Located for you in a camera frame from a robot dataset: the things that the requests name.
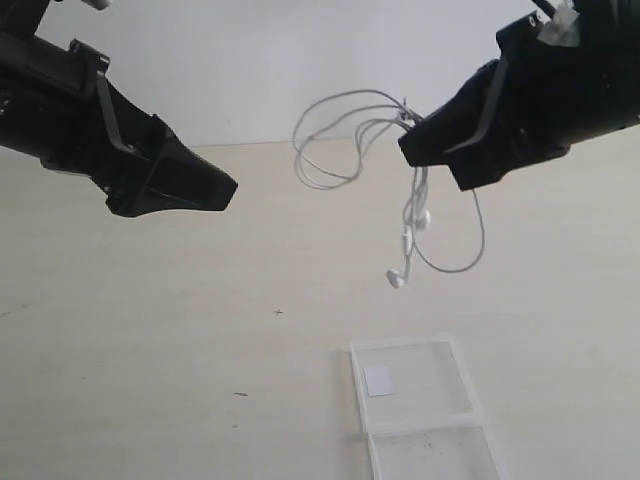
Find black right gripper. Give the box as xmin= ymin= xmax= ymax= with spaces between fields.
xmin=398 ymin=1 xmax=639 ymax=191

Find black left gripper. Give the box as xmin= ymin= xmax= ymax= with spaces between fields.
xmin=1 ymin=1 xmax=238 ymax=216

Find white wired earphones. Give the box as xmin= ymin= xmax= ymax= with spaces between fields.
xmin=291 ymin=89 xmax=486 ymax=289

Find clear plastic storage box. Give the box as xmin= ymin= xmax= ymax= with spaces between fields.
xmin=350 ymin=333 xmax=509 ymax=479

